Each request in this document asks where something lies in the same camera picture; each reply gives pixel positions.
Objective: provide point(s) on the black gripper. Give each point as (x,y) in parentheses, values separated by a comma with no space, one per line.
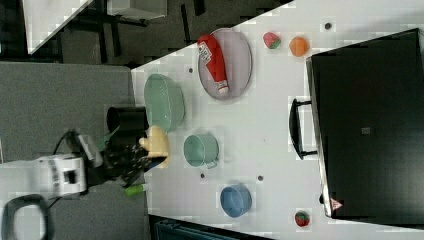
(124,164)

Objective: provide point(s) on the peeled toy banana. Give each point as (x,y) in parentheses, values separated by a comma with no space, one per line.
(156,144)

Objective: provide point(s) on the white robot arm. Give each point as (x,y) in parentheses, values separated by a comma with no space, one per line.
(29,188)

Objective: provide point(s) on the green mug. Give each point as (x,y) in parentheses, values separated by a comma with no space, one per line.
(201,150)

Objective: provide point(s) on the blue mug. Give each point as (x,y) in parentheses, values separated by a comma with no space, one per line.
(235,200)

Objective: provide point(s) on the green object at edge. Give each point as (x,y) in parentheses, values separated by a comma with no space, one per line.
(136,189)

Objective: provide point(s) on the black round pot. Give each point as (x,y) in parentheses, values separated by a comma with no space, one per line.
(126,124)

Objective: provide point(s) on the green slotted spatula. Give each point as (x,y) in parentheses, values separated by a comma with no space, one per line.
(101,144)

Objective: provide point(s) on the green perforated colander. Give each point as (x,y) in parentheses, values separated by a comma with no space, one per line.
(164,102)

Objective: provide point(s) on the red ketchup bottle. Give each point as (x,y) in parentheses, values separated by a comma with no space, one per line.
(211,55)

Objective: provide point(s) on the grey round plate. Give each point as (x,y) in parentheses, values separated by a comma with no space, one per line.
(238,65)

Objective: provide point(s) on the red toy strawberry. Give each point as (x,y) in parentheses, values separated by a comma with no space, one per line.
(302,219)

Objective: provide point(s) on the pink toy strawberry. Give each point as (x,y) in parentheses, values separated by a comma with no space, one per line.
(271,40)

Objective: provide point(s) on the orange toy fruit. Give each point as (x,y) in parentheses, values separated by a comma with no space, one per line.
(299,46)

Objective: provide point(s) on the silver black toaster oven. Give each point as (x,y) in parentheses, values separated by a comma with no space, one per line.
(368,117)

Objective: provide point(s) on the blue metal frame rail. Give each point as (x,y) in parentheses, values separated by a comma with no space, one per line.
(162,228)

